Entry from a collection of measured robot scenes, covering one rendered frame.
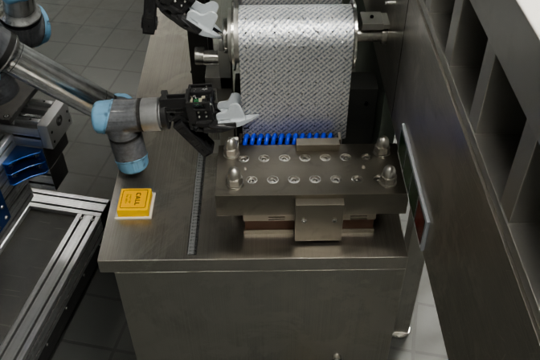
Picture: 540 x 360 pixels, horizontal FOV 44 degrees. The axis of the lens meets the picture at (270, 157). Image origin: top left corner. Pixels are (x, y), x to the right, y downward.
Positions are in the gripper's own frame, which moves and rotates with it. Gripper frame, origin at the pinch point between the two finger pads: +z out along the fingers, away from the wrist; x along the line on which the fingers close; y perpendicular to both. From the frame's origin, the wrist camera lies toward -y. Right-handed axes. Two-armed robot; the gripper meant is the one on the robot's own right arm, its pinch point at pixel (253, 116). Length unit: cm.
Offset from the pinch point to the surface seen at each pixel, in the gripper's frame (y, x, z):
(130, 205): -13.8, -12.4, -28.5
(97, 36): -100, 213, -103
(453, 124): 32, -46, 31
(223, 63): 10.1, 6.8, -5.8
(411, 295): -87, 14, 43
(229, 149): -2.0, -8.4, -5.1
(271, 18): 22.6, 3.2, 5.5
